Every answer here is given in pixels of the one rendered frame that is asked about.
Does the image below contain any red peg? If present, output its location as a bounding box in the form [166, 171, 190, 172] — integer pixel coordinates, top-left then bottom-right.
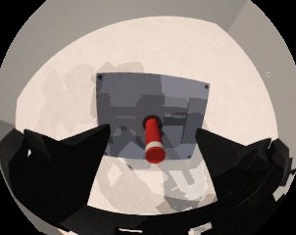
[145, 117, 166, 165]

